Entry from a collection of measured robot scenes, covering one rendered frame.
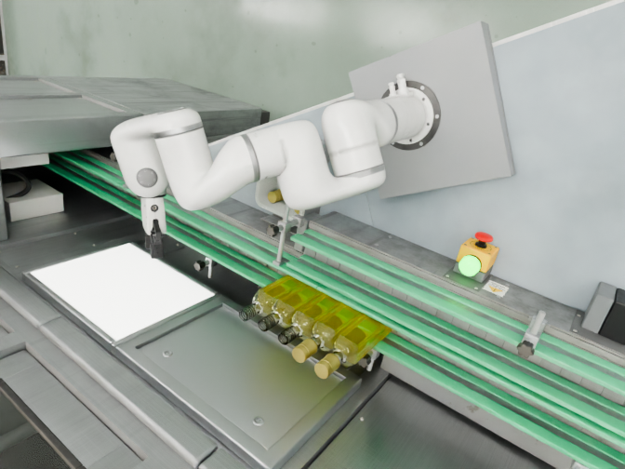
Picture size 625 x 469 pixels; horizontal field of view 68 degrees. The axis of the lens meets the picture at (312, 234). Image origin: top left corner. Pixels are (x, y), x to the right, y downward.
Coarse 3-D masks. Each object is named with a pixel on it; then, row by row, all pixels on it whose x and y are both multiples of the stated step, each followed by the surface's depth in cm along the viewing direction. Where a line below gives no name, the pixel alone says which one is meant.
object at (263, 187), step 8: (264, 184) 134; (272, 184) 136; (256, 192) 134; (264, 192) 135; (256, 200) 134; (264, 200) 135; (264, 208) 133; (272, 208) 132; (280, 208) 132; (288, 216) 129
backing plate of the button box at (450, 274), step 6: (450, 270) 106; (444, 276) 103; (450, 276) 103; (456, 276) 104; (462, 276) 104; (456, 282) 102; (462, 282) 102; (468, 282) 102; (474, 282) 103; (480, 282) 103; (486, 282) 104; (474, 288) 100; (480, 288) 100
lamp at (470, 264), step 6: (462, 258) 103; (468, 258) 101; (474, 258) 101; (462, 264) 102; (468, 264) 101; (474, 264) 100; (480, 264) 101; (462, 270) 102; (468, 270) 101; (474, 270) 101
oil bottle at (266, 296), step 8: (280, 280) 115; (288, 280) 116; (296, 280) 117; (264, 288) 111; (272, 288) 111; (280, 288) 112; (288, 288) 113; (256, 296) 108; (264, 296) 108; (272, 296) 108; (280, 296) 109; (264, 304) 107; (272, 304) 108; (264, 312) 108
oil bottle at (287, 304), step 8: (296, 288) 112; (304, 288) 113; (312, 288) 114; (288, 296) 109; (296, 296) 109; (304, 296) 110; (312, 296) 111; (280, 304) 105; (288, 304) 106; (296, 304) 106; (304, 304) 108; (272, 312) 106; (280, 312) 104; (288, 312) 104; (288, 320) 105
